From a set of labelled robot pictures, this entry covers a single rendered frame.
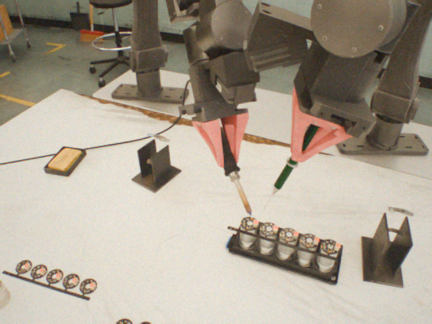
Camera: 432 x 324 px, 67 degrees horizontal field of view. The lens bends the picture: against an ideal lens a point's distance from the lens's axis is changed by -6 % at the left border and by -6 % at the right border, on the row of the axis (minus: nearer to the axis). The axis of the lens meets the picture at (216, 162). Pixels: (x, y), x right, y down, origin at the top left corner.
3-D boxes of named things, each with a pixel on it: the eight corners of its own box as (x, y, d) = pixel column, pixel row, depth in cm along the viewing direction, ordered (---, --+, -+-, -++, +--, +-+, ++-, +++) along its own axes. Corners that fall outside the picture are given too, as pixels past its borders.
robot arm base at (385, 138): (443, 124, 65) (427, 106, 71) (349, 121, 65) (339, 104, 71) (428, 155, 70) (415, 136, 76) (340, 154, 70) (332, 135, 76)
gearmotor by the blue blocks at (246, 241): (242, 237, 52) (244, 214, 49) (257, 241, 51) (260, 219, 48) (236, 249, 50) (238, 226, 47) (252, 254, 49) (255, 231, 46)
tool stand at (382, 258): (390, 271, 52) (405, 204, 51) (410, 297, 43) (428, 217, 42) (354, 265, 53) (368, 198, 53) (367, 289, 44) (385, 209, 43)
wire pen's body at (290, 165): (283, 192, 44) (327, 124, 37) (272, 188, 43) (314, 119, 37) (283, 183, 45) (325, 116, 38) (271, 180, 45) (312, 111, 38)
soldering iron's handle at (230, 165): (238, 174, 52) (209, 107, 57) (242, 167, 50) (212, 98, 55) (223, 178, 52) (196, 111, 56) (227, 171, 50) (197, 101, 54)
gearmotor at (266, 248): (260, 242, 51) (262, 219, 48) (275, 247, 50) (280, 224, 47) (254, 255, 49) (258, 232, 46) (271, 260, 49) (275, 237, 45)
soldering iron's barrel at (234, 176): (252, 212, 49) (236, 173, 52) (255, 208, 48) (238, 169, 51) (244, 215, 49) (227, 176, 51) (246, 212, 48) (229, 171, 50)
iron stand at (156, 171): (174, 192, 67) (190, 144, 65) (146, 194, 59) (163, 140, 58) (152, 179, 69) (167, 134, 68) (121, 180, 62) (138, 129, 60)
